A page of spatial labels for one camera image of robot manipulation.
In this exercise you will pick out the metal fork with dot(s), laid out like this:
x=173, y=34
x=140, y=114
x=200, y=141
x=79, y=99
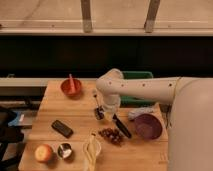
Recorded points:
x=95, y=96

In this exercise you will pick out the small metal cup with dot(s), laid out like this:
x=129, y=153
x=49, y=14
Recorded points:
x=64, y=150

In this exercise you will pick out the black rectangular remote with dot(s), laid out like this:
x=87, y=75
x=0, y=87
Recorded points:
x=62, y=128

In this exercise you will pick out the banana in glass bowl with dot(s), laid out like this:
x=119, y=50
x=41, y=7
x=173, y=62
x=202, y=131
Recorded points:
x=91, y=150

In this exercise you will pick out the right window frame post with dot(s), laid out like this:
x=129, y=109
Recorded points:
x=151, y=15

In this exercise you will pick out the black bag with blue item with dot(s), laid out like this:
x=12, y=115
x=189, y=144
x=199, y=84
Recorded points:
x=8, y=134

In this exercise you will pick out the red bowl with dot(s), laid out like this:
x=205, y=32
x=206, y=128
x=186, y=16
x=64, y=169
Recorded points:
x=65, y=87

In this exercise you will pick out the crumpled grey cloth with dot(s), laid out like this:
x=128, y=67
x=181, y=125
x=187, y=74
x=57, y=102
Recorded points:
x=139, y=111

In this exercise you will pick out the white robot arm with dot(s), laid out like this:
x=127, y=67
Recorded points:
x=190, y=139

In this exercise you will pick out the left window frame post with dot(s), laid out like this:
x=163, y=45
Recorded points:
x=86, y=16

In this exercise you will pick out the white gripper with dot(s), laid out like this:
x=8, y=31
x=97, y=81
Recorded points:
x=111, y=103

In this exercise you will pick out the black handled brush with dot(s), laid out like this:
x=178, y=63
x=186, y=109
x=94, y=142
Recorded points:
x=121, y=126

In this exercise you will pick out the red yellow apple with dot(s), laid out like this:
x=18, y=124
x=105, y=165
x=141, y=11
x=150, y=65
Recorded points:
x=43, y=153

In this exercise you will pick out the window frame post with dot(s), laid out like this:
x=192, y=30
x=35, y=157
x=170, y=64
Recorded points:
x=86, y=16
x=151, y=15

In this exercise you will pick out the bunch of dark grapes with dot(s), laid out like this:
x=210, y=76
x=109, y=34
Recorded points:
x=111, y=135

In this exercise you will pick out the orange carrot stick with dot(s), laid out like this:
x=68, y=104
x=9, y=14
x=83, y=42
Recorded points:
x=72, y=84

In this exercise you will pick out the green plastic bin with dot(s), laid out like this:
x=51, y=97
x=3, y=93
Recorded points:
x=131, y=101

